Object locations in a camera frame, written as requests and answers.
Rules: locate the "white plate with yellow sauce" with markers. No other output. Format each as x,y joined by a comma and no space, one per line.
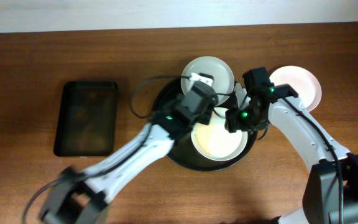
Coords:
214,142

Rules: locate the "pinkish white plate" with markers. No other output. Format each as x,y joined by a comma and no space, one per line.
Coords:
302,81

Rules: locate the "white plate with red sauce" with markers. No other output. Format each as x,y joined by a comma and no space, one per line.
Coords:
220,70

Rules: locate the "black rectangular tray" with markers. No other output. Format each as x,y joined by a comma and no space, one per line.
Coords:
87,119

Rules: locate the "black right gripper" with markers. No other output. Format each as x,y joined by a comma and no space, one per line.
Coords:
233,122

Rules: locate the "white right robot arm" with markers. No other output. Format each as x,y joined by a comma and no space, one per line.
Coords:
331,194

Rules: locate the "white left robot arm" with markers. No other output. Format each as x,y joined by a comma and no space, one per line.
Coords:
85,197

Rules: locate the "round black tray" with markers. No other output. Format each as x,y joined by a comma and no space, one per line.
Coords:
183,152

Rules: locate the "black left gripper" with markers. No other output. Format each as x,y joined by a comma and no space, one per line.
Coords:
204,98

